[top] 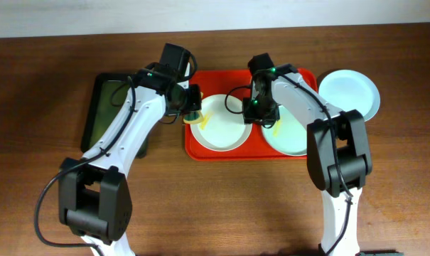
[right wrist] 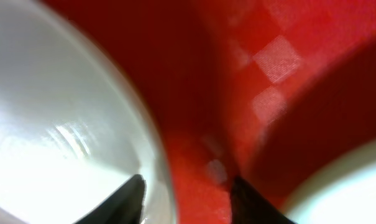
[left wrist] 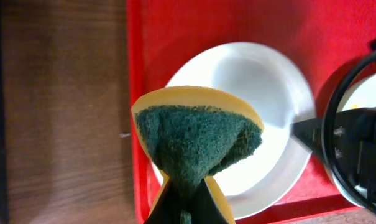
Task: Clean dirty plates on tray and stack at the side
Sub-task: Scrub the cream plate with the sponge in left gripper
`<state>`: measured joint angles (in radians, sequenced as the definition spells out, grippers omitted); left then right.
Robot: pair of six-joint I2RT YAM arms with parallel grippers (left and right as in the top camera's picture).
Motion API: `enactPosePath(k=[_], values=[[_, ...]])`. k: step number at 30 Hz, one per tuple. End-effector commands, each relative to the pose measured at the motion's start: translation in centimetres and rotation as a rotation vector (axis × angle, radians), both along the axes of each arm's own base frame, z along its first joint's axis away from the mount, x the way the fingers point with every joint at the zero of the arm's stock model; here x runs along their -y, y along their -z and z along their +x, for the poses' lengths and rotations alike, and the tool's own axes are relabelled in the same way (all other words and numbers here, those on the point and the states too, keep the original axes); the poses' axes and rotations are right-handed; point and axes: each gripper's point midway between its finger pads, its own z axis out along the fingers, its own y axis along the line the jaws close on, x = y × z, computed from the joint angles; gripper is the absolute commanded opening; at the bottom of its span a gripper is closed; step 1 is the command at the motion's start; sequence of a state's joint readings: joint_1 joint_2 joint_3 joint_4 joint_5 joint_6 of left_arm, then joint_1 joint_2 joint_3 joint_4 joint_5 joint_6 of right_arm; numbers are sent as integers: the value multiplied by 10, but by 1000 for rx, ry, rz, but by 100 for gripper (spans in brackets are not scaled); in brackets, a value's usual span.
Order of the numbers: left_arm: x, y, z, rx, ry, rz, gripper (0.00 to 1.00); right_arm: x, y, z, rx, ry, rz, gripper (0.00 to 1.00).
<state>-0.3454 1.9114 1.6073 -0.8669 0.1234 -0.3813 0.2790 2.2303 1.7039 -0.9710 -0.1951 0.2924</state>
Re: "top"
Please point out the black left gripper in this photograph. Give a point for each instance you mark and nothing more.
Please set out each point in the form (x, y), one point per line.
(194, 104)

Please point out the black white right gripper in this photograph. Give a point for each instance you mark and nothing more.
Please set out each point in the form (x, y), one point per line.
(249, 117)

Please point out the yellow green scrub sponge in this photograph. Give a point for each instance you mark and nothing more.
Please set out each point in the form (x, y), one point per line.
(195, 117)

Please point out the light green plate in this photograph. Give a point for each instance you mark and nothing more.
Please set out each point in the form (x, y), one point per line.
(287, 136)

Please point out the cream white plate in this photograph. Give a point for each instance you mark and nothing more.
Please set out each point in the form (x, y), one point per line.
(220, 130)

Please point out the light blue plate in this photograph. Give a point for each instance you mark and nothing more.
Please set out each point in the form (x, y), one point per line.
(351, 90)

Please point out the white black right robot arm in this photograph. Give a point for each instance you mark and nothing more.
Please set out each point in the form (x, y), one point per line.
(337, 147)

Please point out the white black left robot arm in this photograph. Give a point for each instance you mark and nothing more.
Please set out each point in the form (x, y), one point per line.
(93, 196)

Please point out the red plastic tray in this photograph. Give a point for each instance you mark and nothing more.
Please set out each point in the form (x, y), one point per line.
(255, 147)

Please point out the black soapy water tray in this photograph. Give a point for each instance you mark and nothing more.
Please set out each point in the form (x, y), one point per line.
(108, 96)

